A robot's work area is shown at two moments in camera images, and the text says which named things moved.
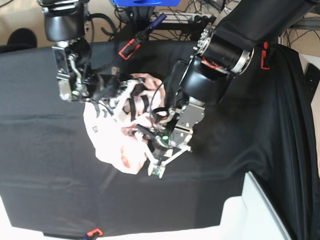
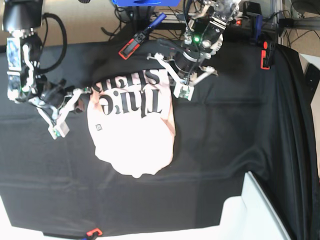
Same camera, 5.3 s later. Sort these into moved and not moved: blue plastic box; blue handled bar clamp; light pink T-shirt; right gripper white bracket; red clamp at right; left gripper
Moved: left gripper; right gripper white bracket; light pink T-shirt
Not moved: red clamp at right; blue plastic box; blue handled bar clamp
